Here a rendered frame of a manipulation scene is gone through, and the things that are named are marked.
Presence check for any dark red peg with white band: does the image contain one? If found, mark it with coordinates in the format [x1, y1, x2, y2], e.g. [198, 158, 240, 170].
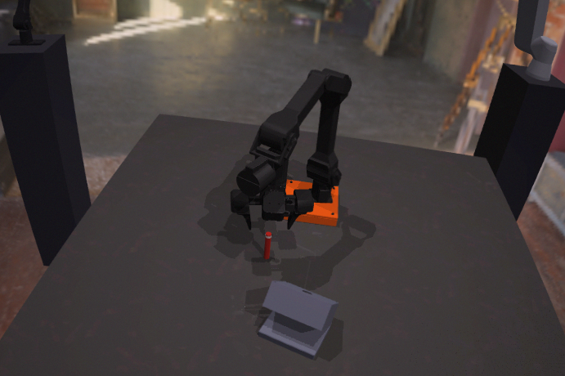
[264, 232, 271, 259]

